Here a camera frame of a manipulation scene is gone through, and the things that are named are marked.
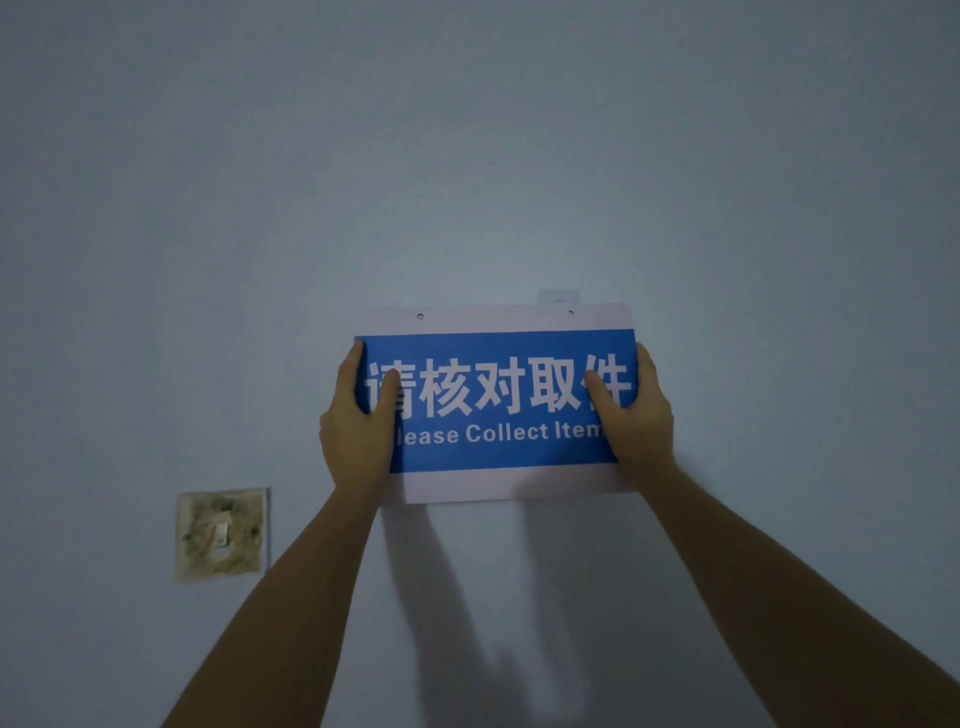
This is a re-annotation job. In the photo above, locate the person's right forearm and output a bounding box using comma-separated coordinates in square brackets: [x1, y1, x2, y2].
[636, 463, 960, 728]

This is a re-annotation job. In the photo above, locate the person's left hand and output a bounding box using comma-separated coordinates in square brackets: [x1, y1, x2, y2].
[319, 339, 402, 496]

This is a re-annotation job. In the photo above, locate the person's left forearm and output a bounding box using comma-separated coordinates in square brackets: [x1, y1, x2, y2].
[160, 483, 384, 728]

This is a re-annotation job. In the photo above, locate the blue and white sign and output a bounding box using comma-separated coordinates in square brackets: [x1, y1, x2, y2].
[354, 303, 639, 506]

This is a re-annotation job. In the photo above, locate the dirty white wall switch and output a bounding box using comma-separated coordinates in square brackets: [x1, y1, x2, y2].
[175, 486, 271, 584]

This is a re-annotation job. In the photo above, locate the person's right hand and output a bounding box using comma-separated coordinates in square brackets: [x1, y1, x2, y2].
[583, 342, 675, 485]

